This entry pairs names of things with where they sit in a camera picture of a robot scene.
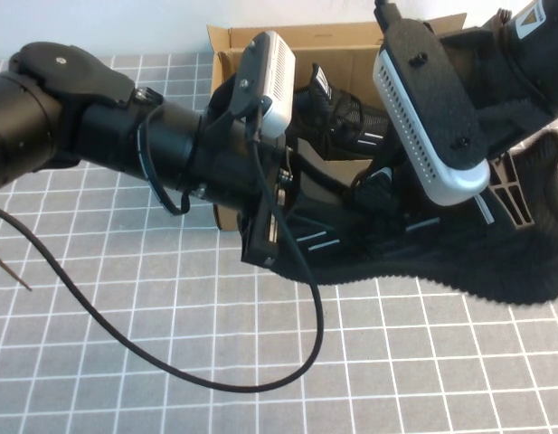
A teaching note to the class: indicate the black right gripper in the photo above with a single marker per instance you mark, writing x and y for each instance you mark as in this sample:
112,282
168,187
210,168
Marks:
500,104

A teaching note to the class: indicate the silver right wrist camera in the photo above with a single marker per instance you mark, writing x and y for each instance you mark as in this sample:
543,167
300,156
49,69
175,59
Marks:
423,90

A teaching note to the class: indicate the black mesh sneaker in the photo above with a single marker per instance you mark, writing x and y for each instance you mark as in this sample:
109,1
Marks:
346,113
441,267

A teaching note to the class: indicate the grey checked tablecloth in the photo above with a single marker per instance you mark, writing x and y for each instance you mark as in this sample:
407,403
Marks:
396,361

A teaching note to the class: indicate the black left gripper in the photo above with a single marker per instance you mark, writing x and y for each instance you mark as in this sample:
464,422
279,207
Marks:
265,194

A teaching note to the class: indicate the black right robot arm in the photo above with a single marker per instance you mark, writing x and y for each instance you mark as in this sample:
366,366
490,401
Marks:
541,68

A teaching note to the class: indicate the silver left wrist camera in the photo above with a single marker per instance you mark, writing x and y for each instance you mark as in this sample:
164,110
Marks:
278,90

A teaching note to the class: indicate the thin dark zip tie tail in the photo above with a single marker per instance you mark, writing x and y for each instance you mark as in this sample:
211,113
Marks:
12,272

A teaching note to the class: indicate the brown cardboard shoe box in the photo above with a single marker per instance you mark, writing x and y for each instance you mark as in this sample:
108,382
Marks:
333,59

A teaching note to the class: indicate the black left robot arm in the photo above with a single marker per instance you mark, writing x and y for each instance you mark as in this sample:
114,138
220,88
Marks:
102,135

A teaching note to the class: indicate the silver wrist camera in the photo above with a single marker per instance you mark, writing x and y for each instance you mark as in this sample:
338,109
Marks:
278,90
423,90

